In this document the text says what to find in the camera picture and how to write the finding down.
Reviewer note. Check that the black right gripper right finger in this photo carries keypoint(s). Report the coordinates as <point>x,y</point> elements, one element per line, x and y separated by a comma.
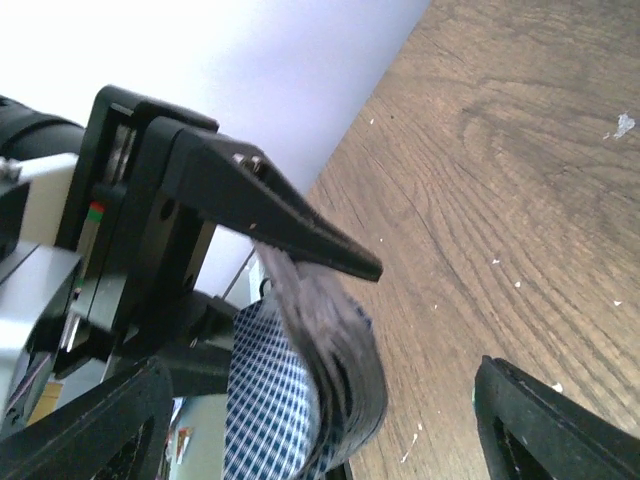
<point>528,430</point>

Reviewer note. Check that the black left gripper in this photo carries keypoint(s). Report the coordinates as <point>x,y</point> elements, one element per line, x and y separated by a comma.
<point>143,244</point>

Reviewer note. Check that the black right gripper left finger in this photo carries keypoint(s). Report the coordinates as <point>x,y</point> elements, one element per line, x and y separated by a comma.
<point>115,431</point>

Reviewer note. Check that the grey playing card deck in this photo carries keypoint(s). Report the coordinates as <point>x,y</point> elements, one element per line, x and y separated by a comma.
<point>307,387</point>

